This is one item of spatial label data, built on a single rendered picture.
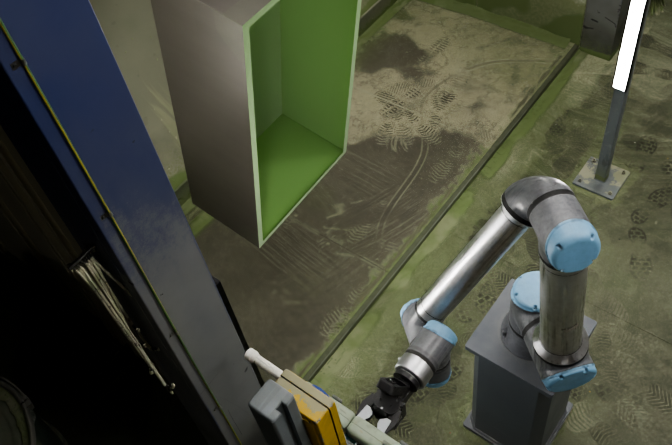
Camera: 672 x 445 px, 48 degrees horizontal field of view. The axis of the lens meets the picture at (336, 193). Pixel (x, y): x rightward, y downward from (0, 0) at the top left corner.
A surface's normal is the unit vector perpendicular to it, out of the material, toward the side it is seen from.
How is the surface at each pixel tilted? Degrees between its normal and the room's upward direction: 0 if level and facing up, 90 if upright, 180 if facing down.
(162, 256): 90
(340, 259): 0
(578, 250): 83
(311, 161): 12
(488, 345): 0
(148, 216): 90
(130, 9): 57
